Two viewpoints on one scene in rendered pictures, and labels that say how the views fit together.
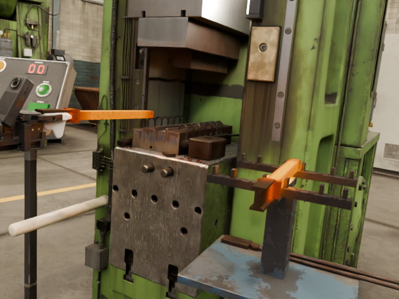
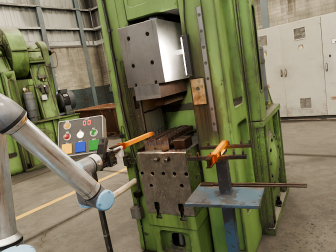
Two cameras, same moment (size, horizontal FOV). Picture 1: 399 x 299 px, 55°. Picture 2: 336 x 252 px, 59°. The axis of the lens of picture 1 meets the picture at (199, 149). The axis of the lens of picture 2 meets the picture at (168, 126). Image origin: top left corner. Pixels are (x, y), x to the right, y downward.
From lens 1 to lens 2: 0.74 m
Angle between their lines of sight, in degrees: 1
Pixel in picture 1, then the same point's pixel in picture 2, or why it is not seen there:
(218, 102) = (181, 113)
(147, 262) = (167, 205)
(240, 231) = (209, 179)
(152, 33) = (142, 93)
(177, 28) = (154, 89)
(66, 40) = (61, 78)
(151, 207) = (163, 178)
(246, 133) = (200, 130)
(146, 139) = (151, 145)
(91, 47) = (79, 78)
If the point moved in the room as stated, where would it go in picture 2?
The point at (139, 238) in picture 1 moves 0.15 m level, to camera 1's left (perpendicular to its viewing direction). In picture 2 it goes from (160, 195) to (138, 198)
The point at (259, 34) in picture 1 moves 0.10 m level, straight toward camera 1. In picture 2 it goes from (194, 82) to (194, 83)
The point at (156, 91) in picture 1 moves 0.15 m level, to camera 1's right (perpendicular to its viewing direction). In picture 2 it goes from (148, 117) to (168, 114)
